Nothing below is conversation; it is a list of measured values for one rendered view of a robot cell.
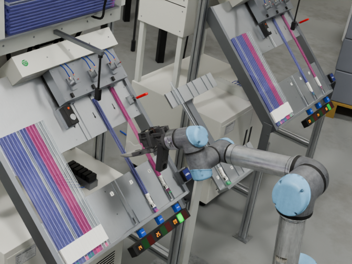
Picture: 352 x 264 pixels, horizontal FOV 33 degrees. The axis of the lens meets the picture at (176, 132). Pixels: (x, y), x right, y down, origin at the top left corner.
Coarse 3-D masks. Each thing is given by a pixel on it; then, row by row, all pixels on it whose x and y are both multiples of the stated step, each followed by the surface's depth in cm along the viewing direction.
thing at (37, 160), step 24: (0, 144) 199; (24, 144) 204; (48, 144) 210; (24, 168) 201; (48, 168) 207; (48, 192) 203; (72, 192) 210; (48, 216) 200; (72, 216) 206; (96, 216) 213; (72, 240) 203; (96, 240) 209
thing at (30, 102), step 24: (0, 96) 205; (24, 96) 212; (48, 96) 219; (120, 96) 242; (0, 120) 202; (24, 120) 208; (48, 120) 215; (96, 120) 229; (120, 120) 237; (72, 144) 218
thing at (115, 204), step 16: (128, 176) 230; (144, 176) 235; (96, 192) 218; (112, 192) 222; (128, 192) 227; (160, 192) 238; (176, 192) 243; (96, 208) 215; (112, 208) 220; (128, 208) 225; (144, 208) 230; (112, 224) 217; (128, 224) 222; (112, 240) 215
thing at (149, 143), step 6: (156, 126) 220; (162, 126) 216; (168, 126) 214; (144, 132) 217; (150, 132) 216; (156, 132) 216; (162, 132) 212; (144, 138) 217; (150, 138) 215; (156, 138) 216; (162, 138) 211; (144, 144) 218; (150, 144) 216; (156, 144) 217; (162, 144) 212; (150, 150) 216; (156, 150) 218
